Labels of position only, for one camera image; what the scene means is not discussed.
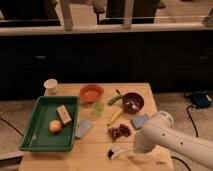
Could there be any orange red bowl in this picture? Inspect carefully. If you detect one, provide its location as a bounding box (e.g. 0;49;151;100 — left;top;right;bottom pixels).
79;84;104;103

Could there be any grey cloth pad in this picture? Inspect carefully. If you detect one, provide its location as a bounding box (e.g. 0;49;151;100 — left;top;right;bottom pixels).
75;120;93;139

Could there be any black floor cable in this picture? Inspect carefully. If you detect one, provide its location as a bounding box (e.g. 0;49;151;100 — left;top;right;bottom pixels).
186;105;200;138

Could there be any yellow apple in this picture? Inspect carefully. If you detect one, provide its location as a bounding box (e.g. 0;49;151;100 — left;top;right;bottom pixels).
49;120;62;133

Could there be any green cucumber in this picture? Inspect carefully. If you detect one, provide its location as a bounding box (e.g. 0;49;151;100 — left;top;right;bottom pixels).
107;89;123;105

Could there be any yellow banana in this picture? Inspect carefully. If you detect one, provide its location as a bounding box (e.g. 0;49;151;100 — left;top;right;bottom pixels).
107;108;123;126

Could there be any wooden block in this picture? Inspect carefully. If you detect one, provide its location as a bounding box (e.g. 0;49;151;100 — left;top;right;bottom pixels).
57;105;72;125

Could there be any green plastic tray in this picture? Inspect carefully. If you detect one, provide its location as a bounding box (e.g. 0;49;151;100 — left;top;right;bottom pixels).
19;96;79;152

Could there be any blue sponge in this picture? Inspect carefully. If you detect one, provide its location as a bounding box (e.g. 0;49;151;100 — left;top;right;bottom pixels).
131;114;149;130

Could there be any black power box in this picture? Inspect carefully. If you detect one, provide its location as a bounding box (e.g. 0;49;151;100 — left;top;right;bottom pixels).
187;92;212;108

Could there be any dark brown bowl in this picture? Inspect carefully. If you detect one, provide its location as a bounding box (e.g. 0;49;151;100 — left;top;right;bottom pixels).
122;92;144;114

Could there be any small green cup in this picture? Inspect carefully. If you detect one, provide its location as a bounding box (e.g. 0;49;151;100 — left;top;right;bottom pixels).
92;101;104;116

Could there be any white paper cup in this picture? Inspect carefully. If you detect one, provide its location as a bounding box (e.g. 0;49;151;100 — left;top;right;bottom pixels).
43;79;58;95

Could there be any white dish brush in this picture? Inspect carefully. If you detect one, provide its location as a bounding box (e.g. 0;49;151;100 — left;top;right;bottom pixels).
107;148;130;160

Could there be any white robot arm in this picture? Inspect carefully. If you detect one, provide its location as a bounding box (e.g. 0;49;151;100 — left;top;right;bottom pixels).
134;111;213;170

